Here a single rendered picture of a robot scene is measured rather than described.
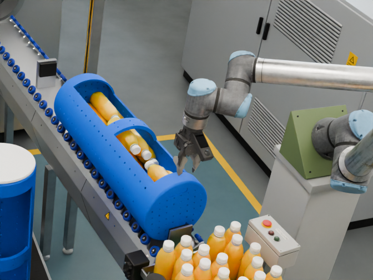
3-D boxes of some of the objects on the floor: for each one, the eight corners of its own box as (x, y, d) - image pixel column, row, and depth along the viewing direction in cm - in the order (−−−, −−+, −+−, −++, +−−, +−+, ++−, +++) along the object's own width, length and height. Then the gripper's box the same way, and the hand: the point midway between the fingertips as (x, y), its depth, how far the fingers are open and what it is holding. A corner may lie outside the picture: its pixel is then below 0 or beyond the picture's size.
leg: (70, 246, 400) (79, 158, 367) (74, 253, 396) (83, 164, 363) (60, 249, 397) (68, 159, 364) (65, 255, 393) (73, 165, 360)
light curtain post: (80, 192, 443) (106, -73, 352) (84, 198, 439) (112, -69, 348) (71, 194, 440) (96, -73, 349) (75, 200, 436) (101, -69, 345)
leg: (47, 253, 393) (54, 162, 359) (51, 259, 389) (58, 169, 355) (37, 255, 390) (43, 164, 356) (41, 262, 386) (48, 171, 352)
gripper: (201, 114, 256) (190, 161, 267) (172, 119, 249) (162, 166, 260) (213, 126, 250) (202, 174, 261) (184, 131, 243) (174, 180, 255)
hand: (187, 172), depth 258 cm, fingers open, 5 cm apart
